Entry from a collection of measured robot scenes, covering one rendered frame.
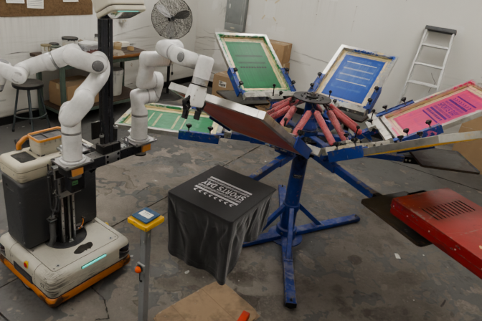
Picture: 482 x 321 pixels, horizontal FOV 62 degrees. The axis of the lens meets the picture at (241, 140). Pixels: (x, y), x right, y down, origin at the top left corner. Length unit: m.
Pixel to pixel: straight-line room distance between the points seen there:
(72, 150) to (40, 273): 1.01
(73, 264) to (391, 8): 5.16
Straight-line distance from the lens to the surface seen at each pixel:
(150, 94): 2.38
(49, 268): 2.91
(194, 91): 1.82
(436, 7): 6.20
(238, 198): 2.31
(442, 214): 2.36
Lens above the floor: 2.14
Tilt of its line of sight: 23 degrees down
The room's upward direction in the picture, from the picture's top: 7 degrees clockwise
